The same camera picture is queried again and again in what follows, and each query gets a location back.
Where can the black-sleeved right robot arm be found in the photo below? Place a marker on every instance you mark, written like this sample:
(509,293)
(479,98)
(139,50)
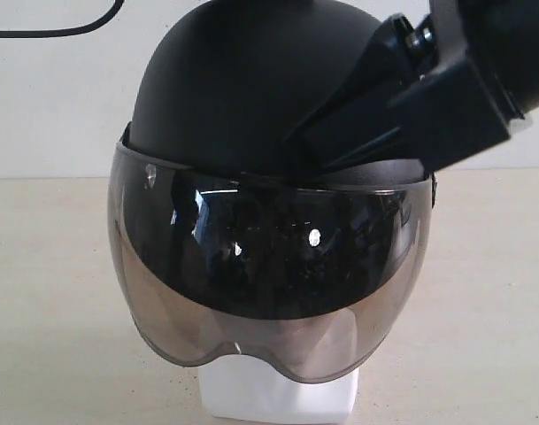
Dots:
(507,35)

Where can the black helmet with visor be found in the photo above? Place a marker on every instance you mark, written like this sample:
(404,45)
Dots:
(221,243)

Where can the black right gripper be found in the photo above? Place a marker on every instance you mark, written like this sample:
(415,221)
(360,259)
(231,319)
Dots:
(382,110)

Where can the white mannequin head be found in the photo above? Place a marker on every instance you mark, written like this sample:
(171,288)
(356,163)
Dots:
(278,394)

